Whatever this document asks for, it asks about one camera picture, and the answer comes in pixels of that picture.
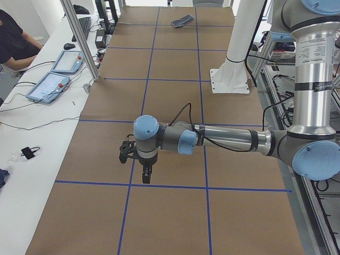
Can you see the black power brick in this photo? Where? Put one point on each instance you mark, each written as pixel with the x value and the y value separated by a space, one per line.
pixel 100 40

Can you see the lower teach pendant tablet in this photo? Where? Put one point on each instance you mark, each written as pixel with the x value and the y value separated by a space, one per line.
pixel 48 88

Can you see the black keyboard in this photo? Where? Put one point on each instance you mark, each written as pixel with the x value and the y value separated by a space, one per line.
pixel 85 24

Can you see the aluminium frame post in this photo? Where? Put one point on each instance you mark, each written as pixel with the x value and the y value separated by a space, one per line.
pixel 77 31

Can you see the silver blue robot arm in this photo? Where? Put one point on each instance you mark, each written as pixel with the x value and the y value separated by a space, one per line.
pixel 309 145

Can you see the teach pendant tablet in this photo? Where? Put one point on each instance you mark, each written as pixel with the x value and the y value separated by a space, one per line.
pixel 68 62
pixel 48 88

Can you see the person in black shirt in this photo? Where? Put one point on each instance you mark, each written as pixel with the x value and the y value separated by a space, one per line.
pixel 18 48

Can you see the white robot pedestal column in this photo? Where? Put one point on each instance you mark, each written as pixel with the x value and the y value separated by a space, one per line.
pixel 231 76

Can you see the small black adapter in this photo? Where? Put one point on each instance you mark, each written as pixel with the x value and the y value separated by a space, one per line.
pixel 29 152

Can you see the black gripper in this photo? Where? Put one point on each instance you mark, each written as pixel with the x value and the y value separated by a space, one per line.
pixel 146 162

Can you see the black computer mouse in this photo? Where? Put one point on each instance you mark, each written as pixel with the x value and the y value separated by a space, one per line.
pixel 68 46

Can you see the grey blue towel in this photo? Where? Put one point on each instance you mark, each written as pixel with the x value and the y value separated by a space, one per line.
pixel 182 21

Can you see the upper teach pendant tablet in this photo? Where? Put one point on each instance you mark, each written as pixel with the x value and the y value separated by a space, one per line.
pixel 68 62

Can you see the black monitor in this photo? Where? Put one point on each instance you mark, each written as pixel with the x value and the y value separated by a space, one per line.
pixel 103 14

